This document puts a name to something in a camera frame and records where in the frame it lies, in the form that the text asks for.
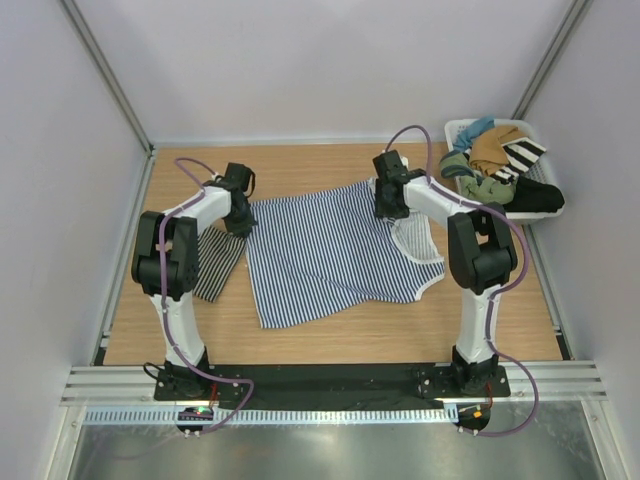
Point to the white plastic laundry basket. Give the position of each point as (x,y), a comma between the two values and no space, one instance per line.
(537,173)

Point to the aluminium corner post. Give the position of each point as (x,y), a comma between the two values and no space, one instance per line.
(570,23)
(105,71)

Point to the aluminium front rail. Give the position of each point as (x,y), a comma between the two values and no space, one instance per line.
(546,381)

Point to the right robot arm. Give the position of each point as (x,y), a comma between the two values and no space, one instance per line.
(481,258)

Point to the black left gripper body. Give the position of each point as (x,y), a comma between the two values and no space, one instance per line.
(240,222)

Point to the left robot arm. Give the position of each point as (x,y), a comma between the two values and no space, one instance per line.
(165,261)

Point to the right aluminium corner post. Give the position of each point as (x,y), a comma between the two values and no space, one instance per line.
(570,23)

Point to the teal blue garment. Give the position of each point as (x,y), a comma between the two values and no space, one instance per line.
(469,130)

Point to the olive green garment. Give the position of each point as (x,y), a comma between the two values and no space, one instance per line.
(472,185)

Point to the wide black white striped garment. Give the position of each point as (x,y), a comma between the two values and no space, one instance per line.
(521,156)

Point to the perforated cable duct strip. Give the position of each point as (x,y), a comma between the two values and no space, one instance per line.
(199,415)

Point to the blue white striped tank top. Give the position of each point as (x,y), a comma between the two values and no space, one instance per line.
(314,255)

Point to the left aluminium corner post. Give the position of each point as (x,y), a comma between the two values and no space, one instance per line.
(105,71)

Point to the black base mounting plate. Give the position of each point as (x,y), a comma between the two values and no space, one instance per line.
(328,385)

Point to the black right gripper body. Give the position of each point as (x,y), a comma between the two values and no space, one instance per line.
(389,209)

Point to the tan brown garment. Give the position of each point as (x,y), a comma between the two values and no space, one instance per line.
(487,154)

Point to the black white striped tank top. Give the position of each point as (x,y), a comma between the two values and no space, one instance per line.
(218,254)

